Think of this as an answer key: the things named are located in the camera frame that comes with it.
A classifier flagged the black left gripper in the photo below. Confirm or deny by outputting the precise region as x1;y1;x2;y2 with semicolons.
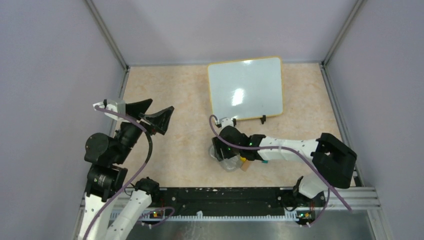
113;97;175;163

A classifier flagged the grey round eraser sponge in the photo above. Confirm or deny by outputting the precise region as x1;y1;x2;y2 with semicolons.
208;145;243;172

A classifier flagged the yellow framed whiteboard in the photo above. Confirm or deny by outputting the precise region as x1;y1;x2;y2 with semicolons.
207;56;284;121

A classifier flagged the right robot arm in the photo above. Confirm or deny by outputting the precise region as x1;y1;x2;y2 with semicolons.
209;125;357;206

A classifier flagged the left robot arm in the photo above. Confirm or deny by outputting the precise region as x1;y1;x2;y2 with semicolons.
77;99;175;240

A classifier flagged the natural long wooden block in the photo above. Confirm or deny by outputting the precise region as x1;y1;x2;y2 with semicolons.
240;161;251;172

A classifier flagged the black right stand foot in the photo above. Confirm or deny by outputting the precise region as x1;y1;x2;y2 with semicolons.
260;115;267;125

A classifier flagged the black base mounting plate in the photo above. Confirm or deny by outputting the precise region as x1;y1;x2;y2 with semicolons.
150;187;325;217

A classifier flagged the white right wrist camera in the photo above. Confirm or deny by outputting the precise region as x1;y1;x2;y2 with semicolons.
215;117;235;128

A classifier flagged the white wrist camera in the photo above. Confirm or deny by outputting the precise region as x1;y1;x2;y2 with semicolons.
92;99;126;119
215;117;235;128

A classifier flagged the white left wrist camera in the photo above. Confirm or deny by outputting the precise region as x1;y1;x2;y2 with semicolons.
92;99;126;119

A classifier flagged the aluminium front frame rail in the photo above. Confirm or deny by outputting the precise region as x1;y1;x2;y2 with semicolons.
75;186;393;240

